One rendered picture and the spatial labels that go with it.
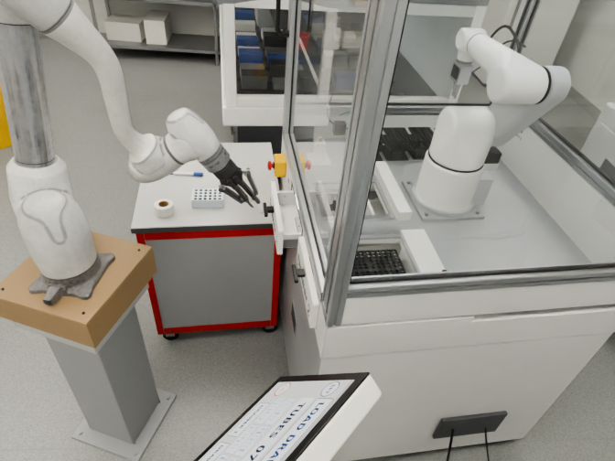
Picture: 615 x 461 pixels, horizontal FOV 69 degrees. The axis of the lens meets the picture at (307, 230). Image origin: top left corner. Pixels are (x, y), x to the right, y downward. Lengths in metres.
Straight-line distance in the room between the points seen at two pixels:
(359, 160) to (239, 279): 1.23
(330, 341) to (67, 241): 0.75
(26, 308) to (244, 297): 0.94
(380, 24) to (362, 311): 0.70
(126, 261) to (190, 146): 0.41
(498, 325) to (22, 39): 1.44
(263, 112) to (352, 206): 1.43
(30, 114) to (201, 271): 0.90
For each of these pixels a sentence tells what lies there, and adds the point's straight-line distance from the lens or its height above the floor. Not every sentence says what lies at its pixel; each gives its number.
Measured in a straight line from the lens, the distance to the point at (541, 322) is 1.51.
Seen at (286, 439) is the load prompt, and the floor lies 1.15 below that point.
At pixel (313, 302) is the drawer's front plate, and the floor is 0.93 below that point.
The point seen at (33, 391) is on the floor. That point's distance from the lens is 2.39.
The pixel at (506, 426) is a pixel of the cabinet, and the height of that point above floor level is 0.20.
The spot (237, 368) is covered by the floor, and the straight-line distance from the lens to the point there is 2.24.
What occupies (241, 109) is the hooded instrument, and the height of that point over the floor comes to 0.90.
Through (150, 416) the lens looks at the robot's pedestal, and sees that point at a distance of 2.15.
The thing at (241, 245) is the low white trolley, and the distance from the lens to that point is 1.85.
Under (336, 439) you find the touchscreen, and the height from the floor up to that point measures 1.18.
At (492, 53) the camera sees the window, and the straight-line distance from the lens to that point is 0.88.
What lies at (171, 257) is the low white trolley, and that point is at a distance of 1.90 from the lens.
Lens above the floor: 1.89
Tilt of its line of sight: 40 degrees down
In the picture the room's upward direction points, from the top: 6 degrees clockwise
